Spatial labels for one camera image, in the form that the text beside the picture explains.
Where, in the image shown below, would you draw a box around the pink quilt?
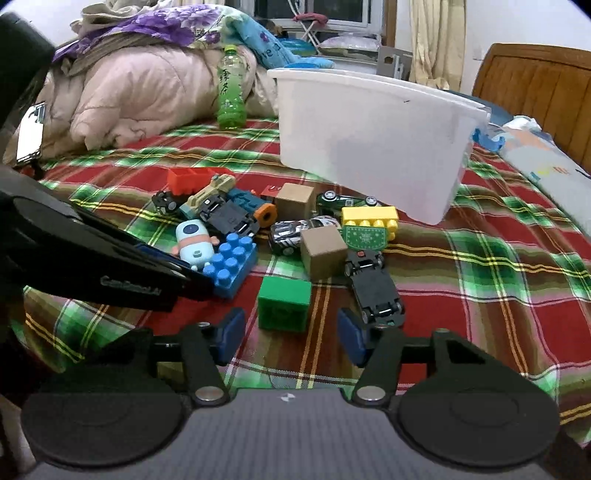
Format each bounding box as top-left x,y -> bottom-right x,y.
4,44 -> 280,162

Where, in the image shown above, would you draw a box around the small black toy car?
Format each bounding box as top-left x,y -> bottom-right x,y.
151,189 -> 184,216

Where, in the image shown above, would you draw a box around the green tea bottle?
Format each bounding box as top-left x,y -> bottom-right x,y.
216,44 -> 250,130

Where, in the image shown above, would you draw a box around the grey chair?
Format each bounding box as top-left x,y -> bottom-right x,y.
376,45 -> 414,80

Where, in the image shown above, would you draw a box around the yellow building brick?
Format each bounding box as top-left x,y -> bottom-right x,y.
341,206 -> 399,251

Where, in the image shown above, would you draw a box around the light blue robot toy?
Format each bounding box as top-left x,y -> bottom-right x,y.
172,220 -> 221,273

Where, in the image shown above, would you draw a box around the white cushion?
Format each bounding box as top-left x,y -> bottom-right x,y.
320,36 -> 383,58

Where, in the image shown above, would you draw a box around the dark green toy car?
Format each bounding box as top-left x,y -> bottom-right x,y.
316,189 -> 382,216

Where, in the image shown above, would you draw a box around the wooden cube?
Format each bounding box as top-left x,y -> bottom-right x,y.
275,183 -> 316,223
300,226 -> 349,281

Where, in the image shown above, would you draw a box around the window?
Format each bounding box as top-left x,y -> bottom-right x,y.
254,0 -> 384,33

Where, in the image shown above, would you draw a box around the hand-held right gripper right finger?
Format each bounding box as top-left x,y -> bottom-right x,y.
337,309 -> 502,408

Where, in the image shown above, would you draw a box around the tan toy vehicle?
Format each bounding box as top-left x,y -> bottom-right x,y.
179,174 -> 236,219

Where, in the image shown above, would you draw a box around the silver toy car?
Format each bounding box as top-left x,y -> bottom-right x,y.
269,216 -> 343,257

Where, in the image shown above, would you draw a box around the purple floral blanket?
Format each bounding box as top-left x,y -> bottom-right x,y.
52,9 -> 241,65

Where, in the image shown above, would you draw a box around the beige curtain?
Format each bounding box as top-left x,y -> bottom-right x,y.
410,0 -> 469,92

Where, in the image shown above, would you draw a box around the plaid bed sheet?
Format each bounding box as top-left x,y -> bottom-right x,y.
9,117 -> 591,446

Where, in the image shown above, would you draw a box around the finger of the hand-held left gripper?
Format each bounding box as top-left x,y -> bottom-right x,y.
69,199 -> 191,278
174,270 -> 216,301

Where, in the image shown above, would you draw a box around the white plastic container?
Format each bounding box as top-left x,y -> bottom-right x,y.
267,68 -> 493,226

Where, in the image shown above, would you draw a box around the wooden headboard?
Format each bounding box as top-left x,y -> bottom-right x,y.
472,43 -> 591,167

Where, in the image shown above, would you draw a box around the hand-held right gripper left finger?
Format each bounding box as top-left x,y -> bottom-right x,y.
106,308 -> 246,408

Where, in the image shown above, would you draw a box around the green cube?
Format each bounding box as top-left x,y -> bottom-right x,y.
257,275 -> 313,333

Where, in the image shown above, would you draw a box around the printed pillow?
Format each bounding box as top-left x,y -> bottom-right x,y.
496,124 -> 591,243

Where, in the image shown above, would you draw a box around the red folding stool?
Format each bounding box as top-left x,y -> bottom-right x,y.
293,13 -> 329,54

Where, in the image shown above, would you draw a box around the teal and orange toy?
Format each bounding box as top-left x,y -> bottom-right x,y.
230,187 -> 278,230

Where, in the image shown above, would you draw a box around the red building brick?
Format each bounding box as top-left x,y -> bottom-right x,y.
166,167 -> 235,195

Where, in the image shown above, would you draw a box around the blue building brick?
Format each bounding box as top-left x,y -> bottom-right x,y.
202,232 -> 259,299

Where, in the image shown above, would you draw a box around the blue printed blanket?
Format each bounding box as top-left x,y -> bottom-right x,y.
226,18 -> 338,70

